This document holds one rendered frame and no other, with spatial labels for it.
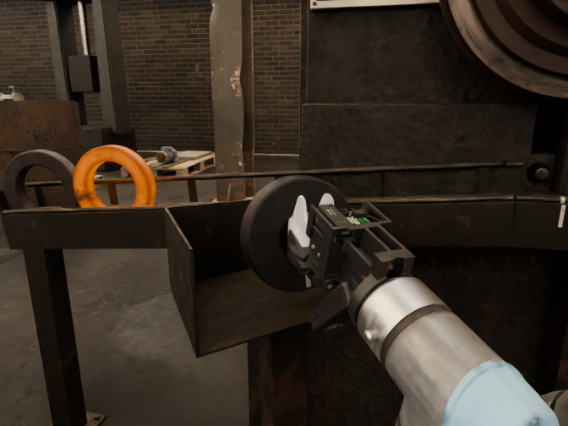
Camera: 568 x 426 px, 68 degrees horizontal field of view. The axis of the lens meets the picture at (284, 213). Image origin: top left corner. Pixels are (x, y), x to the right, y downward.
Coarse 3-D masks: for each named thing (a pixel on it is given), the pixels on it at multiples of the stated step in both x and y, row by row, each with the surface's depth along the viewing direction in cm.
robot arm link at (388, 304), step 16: (384, 288) 36; (400, 288) 36; (416, 288) 36; (368, 304) 36; (384, 304) 35; (400, 304) 34; (416, 304) 34; (432, 304) 34; (368, 320) 36; (384, 320) 34; (400, 320) 34; (368, 336) 35; (384, 336) 34
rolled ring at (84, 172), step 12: (84, 156) 92; (96, 156) 92; (108, 156) 91; (120, 156) 91; (132, 156) 91; (84, 168) 93; (96, 168) 95; (132, 168) 91; (144, 168) 91; (84, 180) 94; (144, 180) 91; (84, 192) 95; (144, 192) 92; (84, 204) 95; (96, 204) 96; (144, 204) 93
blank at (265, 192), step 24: (264, 192) 53; (288, 192) 53; (312, 192) 54; (336, 192) 56; (264, 216) 52; (288, 216) 54; (240, 240) 55; (264, 240) 53; (264, 264) 54; (288, 264) 55; (288, 288) 56
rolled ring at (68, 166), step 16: (16, 160) 96; (32, 160) 96; (48, 160) 95; (64, 160) 97; (16, 176) 97; (64, 176) 96; (16, 192) 98; (64, 192) 97; (16, 208) 99; (32, 208) 101
